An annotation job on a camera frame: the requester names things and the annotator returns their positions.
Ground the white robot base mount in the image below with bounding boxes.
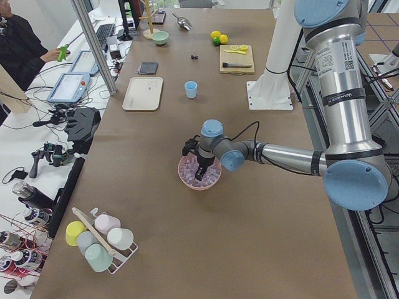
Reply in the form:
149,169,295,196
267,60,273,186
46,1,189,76
247,0,302,110

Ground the green lime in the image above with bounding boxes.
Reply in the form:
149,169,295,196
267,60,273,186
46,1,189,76
213,37,221,47

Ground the yellow plastic knife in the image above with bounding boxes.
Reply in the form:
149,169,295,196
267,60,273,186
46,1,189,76
222,49,247,55

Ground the yellow plastic cup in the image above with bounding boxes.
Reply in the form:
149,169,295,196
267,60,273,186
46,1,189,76
65,221,87,247

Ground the metal ice scoop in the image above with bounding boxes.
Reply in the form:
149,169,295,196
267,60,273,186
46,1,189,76
172,12,192,31

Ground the mint plastic cup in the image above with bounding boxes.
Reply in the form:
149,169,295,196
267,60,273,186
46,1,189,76
85,244,113,272

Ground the wooden cup stand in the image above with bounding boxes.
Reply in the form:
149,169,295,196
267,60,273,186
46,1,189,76
140,0,160,40

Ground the grey plastic cup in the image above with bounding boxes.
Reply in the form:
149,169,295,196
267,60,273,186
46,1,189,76
77,230,96,255

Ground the blue teach pendant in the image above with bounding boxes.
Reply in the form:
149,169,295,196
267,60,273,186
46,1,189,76
47,72,90,103
69,50,99,77

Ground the white wire cup rack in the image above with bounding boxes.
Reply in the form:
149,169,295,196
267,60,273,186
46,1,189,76
72,207,138,274

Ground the cream rabbit tray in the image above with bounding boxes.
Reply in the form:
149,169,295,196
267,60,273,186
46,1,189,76
122,77,163,111

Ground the black thermos bottle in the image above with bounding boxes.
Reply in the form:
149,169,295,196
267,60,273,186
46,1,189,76
12,181,54,209

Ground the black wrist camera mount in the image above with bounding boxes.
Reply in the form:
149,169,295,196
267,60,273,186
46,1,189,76
182,135,200,156

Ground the steel muddler black tip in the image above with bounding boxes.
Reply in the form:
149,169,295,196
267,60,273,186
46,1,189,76
222,62,252,69

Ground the wooden cutting board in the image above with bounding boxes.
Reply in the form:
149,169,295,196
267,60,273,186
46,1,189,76
219,45,255,74

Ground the person in black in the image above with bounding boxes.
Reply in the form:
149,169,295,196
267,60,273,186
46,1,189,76
1,1,61,90

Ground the yellow lemon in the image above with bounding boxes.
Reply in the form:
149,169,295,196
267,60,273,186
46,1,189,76
209,31,221,39
219,34,229,44

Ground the lemon half lower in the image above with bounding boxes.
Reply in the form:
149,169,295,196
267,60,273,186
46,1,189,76
239,44,248,52

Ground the black metal tray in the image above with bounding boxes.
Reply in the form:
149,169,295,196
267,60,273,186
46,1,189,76
151,12,166,25

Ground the white plastic cup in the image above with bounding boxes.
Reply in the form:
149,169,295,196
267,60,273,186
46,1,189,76
107,227,134,250

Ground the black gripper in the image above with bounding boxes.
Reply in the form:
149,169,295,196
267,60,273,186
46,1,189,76
195,149,215,181

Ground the aluminium frame post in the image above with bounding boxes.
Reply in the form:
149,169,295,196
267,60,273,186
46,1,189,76
70,0,117,96

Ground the blue teach pendant near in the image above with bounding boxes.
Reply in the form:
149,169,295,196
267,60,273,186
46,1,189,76
47,72,90,103

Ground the blue plastic cup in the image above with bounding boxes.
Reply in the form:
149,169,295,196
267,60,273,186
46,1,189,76
184,81,198,99

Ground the blue teach pendant far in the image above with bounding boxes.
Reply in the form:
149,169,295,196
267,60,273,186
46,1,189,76
69,50,99,77

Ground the mint green bowl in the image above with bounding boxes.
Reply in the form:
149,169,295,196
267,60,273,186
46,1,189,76
152,31,169,45

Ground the yellow lemon lower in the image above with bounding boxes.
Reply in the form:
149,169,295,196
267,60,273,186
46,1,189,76
219,34,229,44

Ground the pink plastic cup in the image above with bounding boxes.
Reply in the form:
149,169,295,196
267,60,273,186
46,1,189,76
94,214,121,235

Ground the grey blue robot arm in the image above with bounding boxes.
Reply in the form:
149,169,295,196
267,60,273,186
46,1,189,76
183,1,392,211

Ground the grey folded cloth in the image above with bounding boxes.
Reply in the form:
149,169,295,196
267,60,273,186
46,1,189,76
137,62,158,75

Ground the pink bowl of ice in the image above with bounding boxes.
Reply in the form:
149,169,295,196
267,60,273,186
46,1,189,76
178,153,222,191

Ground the black camera cable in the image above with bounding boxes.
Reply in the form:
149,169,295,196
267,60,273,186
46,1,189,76
230,121,261,141

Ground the yellow lemon upper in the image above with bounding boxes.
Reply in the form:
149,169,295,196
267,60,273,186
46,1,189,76
209,31,221,39

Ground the black keyboard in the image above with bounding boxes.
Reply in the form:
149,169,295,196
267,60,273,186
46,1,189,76
96,24,116,52

